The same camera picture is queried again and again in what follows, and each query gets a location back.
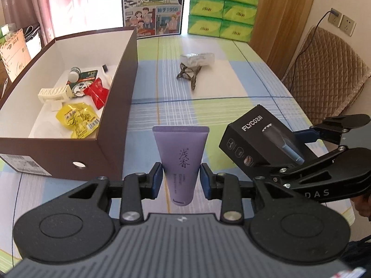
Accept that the stack of green tissue packs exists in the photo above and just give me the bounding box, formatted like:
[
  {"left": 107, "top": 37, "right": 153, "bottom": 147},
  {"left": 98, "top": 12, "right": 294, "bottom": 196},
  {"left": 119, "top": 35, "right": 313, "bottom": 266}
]
[{"left": 187, "top": 0, "right": 261, "bottom": 43}]

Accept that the chair with quilted beige cover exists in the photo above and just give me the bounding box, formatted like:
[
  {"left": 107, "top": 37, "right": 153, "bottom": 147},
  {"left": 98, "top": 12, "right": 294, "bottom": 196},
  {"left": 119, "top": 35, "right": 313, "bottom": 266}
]
[{"left": 280, "top": 25, "right": 371, "bottom": 151}]

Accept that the clear plastic packet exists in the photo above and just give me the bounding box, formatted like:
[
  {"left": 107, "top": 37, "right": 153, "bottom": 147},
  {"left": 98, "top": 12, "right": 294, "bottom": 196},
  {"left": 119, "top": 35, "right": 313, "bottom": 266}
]
[{"left": 179, "top": 52, "right": 216, "bottom": 67}]

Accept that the wall socket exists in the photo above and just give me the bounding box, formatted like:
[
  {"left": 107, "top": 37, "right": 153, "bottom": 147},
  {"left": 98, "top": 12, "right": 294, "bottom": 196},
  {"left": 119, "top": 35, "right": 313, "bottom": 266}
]
[
  {"left": 328, "top": 8, "right": 343, "bottom": 27},
  {"left": 340, "top": 14, "right": 357, "bottom": 37}
]

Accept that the pink curtain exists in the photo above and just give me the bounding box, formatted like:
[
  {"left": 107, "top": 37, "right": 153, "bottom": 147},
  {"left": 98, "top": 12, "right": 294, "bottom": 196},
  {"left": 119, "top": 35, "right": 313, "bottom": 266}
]
[{"left": 0, "top": 0, "right": 123, "bottom": 40}]

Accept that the person's right hand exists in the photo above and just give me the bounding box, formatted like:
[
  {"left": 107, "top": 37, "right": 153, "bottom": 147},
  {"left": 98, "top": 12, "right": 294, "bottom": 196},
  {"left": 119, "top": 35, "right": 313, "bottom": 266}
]
[{"left": 352, "top": 190, "right": 371, "bottom": 218}]

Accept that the checked cloth desktop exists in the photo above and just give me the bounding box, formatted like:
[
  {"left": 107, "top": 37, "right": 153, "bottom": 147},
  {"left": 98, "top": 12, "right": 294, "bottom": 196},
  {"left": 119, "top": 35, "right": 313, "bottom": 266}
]
[{"left": 0, "top": 33, "right": 356, "bottom": 271}]

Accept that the brown cardboard storage box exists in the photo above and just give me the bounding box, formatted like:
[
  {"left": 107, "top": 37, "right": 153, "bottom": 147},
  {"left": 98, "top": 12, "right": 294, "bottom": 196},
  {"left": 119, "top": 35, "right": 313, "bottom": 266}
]
[{"left": 0, "top": 27, "right": 138, "bottom": 182}]

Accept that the red snack packet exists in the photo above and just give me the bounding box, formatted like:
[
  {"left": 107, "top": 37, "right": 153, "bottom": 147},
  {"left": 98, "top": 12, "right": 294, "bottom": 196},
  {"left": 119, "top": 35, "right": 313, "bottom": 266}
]
[{"left": 83, "top": 78, "right": 110, "bottom": 111}]

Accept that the printed milk carton box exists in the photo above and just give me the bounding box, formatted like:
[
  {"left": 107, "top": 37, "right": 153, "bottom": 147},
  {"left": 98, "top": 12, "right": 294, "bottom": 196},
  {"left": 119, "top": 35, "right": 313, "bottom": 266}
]
[{"left": 121, "top": 0, "right": 186, "bottom": 39}]

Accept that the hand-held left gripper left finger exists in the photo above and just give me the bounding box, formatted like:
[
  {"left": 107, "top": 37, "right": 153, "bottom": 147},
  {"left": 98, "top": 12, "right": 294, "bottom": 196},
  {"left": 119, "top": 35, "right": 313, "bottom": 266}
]
[{"left": 67, "top": 162, "right": 163, "bottom": 224}]

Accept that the brown hair claw clip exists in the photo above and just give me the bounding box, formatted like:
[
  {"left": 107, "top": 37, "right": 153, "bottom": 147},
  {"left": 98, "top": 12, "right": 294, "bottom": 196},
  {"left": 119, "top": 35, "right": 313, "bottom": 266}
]
[{"left": 176, "top": 63, "right": 204, "bottom": 92}]

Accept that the yellow snack packet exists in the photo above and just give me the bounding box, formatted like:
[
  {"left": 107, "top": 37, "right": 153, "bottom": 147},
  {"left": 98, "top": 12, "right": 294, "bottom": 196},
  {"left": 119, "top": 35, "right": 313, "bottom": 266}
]
[{"left": 55, "top": 102, "right": 101, "bottom": 140}]

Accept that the green card packet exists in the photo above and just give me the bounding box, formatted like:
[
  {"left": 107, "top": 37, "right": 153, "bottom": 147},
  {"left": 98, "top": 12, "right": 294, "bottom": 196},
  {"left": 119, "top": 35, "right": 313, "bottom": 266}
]
[{"left": 68, "top": 70, "right": 98, "bottom": 97}]

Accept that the white plastic comb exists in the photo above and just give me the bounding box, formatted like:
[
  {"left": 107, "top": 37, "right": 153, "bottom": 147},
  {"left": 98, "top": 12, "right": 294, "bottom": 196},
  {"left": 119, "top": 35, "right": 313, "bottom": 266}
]
[{"left": 38, "top": 87, "right": 72, "bottom": 112}]

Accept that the wooden cabinet panel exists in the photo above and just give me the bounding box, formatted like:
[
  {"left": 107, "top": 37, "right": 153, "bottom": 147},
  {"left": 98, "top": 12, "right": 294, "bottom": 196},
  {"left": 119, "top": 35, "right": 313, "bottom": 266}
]
[{"left": 238, "top": 0, "right": 320, "bottom": 79}]

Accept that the white tube with black cap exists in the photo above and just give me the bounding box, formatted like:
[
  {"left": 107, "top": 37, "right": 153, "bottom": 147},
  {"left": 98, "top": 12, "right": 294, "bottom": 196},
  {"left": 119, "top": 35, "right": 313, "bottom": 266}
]
[{"left": 100, "top": 64, "right": 114, "bottom": 90}]

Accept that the purple cosmetic tube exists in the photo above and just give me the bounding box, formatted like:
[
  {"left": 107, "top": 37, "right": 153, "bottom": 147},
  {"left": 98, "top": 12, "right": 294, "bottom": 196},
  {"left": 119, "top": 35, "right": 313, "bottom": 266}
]
[{"left": 152, "top": 125, "right": 210, "bottom": 207}]

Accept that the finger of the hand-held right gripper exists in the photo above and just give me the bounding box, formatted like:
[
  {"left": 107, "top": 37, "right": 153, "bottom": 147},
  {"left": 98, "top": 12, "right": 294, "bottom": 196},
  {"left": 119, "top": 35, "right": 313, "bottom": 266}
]
[
  {"left": 293, "top": 114, "right": 371, "bottom": 146},
  {"left": 269, "top": 146, "right": 350, "bottom": 192}
]

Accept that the person's dark clothing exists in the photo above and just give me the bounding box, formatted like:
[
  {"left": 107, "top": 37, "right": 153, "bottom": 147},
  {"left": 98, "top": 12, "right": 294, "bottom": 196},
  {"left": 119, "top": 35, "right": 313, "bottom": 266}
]
[{"left": 341, "top": 235, "right": 371, "bottom": 270}]

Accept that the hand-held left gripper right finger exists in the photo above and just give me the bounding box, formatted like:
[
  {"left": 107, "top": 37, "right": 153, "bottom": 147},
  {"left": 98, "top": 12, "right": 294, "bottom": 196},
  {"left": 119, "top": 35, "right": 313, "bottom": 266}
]
[{"left": 200, "top": 163, "right": 280, "bottom": 223}]

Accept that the black product box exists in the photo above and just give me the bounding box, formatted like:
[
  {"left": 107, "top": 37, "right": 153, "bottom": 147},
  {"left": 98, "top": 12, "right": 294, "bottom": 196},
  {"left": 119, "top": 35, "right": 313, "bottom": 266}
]
[{"left": 219, "top": 105, "right": 313, "bottom": 182}]

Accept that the black and white paper bag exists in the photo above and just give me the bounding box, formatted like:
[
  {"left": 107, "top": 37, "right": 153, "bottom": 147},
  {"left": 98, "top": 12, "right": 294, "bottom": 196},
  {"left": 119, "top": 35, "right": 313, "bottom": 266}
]
[{"left": 22, "top": 24, "right": 45, "bottom": 59}]

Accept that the small white-capped bottle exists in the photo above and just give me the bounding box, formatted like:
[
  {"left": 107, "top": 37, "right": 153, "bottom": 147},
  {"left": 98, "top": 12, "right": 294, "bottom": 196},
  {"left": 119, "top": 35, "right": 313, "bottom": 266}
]
[{"left": 68, "top": 67, "right": 82, "bottom": 82}]

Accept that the black power cable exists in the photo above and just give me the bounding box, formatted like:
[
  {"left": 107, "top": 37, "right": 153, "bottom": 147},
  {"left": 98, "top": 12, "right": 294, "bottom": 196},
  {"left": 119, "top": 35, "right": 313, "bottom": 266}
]
[{"left": 292, "top": 10, "right": 334, "bottom": 77}]

